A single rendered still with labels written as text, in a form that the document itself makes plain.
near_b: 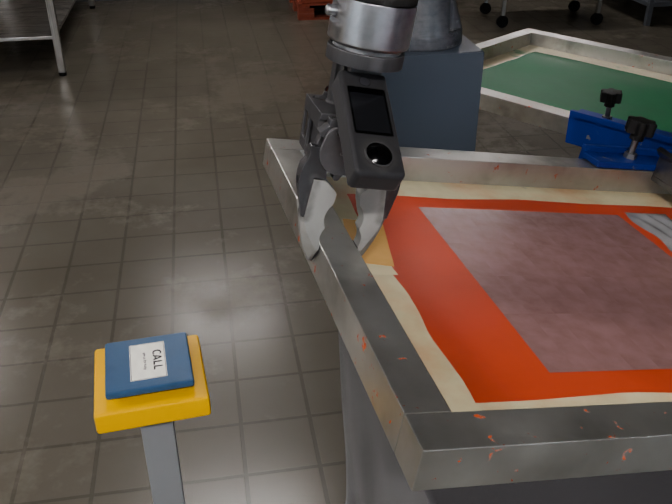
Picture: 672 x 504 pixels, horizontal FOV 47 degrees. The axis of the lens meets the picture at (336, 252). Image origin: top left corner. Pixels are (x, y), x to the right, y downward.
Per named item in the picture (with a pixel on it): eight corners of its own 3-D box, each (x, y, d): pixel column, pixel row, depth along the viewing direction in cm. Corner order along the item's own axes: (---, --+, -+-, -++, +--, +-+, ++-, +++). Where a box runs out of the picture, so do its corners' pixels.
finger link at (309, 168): (327, 215, 76) (357, 135, 72) (331, 223, 74) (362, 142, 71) (283, 206, 74) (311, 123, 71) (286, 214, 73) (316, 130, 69)
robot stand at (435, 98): (349, 500, 197) (355, 29, 137) (417, 490, 200) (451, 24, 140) (363, 558, 182) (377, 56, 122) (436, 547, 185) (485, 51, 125)
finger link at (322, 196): (301, 238, 81) (329, 159, 77) (314, 265, 76) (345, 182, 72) (273, 232, 80) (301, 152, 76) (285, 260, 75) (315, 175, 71)
